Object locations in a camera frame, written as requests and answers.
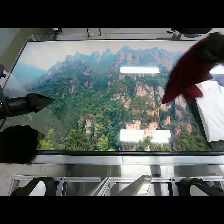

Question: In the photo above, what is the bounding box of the black garment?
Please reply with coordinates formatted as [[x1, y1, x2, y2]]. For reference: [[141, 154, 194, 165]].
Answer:
[[0, 124, 40, 165]]

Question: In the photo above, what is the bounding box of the white garment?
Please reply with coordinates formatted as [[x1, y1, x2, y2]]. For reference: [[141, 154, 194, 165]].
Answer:
[[195, 79, 224, 143]]

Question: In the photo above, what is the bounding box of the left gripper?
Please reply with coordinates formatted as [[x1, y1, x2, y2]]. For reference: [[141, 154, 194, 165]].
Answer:
[[5, 95, 35, 117]]

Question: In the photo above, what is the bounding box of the red T-shirt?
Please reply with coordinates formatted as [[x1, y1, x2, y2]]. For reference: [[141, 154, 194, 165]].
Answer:
[[161, 36, 224, 105]]

